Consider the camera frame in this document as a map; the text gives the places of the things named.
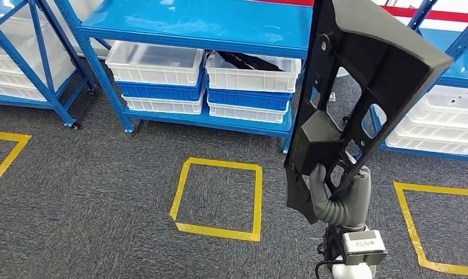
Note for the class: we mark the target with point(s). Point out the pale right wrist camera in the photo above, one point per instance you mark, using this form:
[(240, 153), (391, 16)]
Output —
[(362, 244)]

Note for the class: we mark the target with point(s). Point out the black plastic frame part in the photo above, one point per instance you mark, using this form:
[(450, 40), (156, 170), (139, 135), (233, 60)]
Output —
[(318, 146)]

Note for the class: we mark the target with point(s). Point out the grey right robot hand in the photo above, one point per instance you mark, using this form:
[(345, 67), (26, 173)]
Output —
[(361, 200)]

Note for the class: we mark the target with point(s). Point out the yellow floor tape square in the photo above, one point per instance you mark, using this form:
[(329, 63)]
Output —
[(218, 232), (6, 135), (411, 227)]

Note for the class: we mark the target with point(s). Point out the blue metal shelf rack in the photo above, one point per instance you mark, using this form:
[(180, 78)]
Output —
[(464, 65), (199, 23), (64, 115)]

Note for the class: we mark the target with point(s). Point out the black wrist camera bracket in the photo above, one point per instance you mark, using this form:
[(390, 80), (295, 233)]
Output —
[(332, 246)]

